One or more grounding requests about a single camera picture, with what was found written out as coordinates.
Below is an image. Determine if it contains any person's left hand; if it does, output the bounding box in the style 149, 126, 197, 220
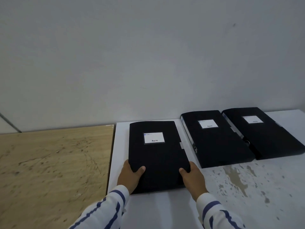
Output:
117, 159, 146, 195

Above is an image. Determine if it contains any person's right hand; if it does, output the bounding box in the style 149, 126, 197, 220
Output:
179, 161, 209, 202

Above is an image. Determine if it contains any black box file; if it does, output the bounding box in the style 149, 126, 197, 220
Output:
128, 121, 191, 195
221, 107, 305, 161
180, 110, 256, 169

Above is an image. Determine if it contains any person's left forearm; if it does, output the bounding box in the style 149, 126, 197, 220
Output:
69, 185, 130, 229

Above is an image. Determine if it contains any person's right forearm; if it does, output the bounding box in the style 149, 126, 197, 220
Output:
196, 192, 246, 229

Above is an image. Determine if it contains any white table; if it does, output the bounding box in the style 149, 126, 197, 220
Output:
106, 109, 305, 229

